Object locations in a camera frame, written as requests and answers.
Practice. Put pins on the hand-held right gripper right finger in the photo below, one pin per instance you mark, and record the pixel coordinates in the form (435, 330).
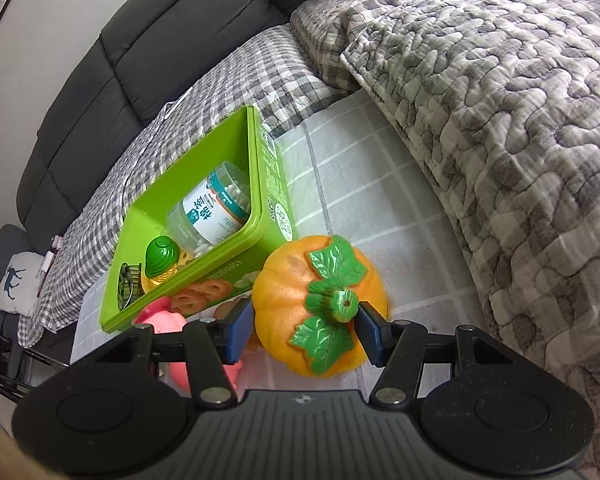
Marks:
(370, 335)

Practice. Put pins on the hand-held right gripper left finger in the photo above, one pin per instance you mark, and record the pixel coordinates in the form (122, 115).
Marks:
(240, 332)

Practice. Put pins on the orange toy pumpkin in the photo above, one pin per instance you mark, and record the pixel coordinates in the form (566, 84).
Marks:
(285, 300)

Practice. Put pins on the toy corn cob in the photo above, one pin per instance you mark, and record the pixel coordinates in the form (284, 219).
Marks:
(162, 255)

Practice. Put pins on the dark green ribbed toy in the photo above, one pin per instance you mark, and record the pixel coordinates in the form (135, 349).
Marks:
(127, 285)

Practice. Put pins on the clear cotton swab jar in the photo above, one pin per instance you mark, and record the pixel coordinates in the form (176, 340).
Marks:
(205, 210)

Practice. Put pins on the green plastic box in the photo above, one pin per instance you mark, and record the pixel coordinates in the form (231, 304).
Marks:
(275, 200)

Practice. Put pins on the pink toy figure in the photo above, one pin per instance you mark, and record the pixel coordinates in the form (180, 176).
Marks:
(165, 317)

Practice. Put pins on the white deer print pillow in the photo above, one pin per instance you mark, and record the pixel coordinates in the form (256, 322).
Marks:
(15, 280)

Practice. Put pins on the grey patterned quilt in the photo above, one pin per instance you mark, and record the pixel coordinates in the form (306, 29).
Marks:
(505, 135)

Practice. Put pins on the dark chair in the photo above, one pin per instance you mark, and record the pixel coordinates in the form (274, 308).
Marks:
(5, 240)

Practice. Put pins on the dark grey sofa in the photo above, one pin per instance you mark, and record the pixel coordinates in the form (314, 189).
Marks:
(130, 60)

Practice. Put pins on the black metal frame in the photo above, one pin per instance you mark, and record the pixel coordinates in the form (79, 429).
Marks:
(30, 355)

